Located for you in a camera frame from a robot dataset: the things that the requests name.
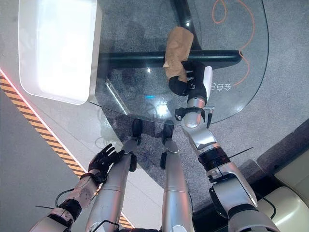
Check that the round glass table top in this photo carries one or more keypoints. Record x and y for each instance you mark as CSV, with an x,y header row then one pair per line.
x,y
183,62

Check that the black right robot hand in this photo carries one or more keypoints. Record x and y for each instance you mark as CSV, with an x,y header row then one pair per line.
x,y
196,76

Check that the silver robot leg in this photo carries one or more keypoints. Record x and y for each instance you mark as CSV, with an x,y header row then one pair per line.
x,y
113,183
172,183

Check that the brown cloth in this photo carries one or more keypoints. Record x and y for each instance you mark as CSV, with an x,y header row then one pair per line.
x,y
178,53

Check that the silver left robot leg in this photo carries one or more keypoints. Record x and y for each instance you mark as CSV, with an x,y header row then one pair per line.
x,y
113,183

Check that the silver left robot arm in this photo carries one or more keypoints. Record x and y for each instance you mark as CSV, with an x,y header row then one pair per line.
x,y
67,205

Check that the white rectangular basket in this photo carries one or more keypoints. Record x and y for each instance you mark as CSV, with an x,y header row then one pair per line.
x,y
59,48

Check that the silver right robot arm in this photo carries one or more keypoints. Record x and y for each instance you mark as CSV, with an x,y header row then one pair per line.
x,y
224,174

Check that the black table base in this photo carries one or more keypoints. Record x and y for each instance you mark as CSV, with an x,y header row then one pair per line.
x,y
186,48

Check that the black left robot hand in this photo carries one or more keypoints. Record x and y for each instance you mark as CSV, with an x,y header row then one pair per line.
x,y
104,158

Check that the beige sofa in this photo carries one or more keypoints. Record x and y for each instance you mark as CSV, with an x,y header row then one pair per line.
x,y
287,193

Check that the black yellow striped floor tape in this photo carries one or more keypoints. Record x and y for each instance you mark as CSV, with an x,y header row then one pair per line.
x,y
43,130

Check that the silver right robot leg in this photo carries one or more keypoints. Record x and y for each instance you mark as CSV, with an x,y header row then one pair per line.
x,y
172,183

